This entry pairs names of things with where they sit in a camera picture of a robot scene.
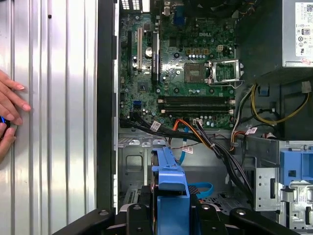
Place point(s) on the hard disk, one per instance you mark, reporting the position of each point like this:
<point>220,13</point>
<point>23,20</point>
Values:
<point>171,215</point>

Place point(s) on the white expansion slot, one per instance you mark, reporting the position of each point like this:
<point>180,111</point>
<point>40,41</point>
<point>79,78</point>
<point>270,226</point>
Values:
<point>139,49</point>

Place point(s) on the metal locking lever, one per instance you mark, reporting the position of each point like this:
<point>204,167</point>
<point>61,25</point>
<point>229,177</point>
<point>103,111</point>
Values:
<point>227,86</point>

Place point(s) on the black expansion slot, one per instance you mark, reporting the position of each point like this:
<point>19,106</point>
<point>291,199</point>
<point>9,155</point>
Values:
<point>129,54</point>

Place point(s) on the metal socket cover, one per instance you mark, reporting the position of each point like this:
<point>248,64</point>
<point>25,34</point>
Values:
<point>225,62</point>

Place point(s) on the silver coin battery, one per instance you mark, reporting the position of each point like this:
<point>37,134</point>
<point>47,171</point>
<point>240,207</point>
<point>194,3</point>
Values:
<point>149,52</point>

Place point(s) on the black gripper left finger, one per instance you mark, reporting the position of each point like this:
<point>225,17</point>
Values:
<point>138,220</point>

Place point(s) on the black PC case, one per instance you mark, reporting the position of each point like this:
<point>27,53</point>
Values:
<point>105,98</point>

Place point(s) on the silver drive cage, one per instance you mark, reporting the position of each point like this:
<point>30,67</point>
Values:
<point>264,186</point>

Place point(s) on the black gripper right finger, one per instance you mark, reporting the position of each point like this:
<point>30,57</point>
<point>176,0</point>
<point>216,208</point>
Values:
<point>206,220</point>

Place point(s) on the CPU socket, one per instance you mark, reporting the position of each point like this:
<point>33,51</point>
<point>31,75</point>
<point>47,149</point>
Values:
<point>194,73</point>

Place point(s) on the person's bare hand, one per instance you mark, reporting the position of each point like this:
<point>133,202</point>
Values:
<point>9,98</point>

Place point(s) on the green motherboard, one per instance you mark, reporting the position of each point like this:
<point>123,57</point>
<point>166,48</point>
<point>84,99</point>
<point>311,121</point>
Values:
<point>176,88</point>

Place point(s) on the black graphics card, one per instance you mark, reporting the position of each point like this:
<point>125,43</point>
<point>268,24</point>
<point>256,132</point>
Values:
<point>155,58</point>

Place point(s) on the grey power supply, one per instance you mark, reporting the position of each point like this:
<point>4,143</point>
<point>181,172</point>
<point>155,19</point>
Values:
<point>259,44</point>

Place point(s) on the round black blue-ringed tool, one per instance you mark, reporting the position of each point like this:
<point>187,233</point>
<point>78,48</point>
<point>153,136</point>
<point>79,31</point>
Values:
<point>5,125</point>

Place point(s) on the black RAM slot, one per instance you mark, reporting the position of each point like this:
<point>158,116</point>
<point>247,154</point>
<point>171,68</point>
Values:
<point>195,97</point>
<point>195,111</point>
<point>195,101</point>
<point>195,107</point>

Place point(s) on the blue drive latch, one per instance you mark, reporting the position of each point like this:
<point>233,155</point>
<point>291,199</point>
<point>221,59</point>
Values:
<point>293,161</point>

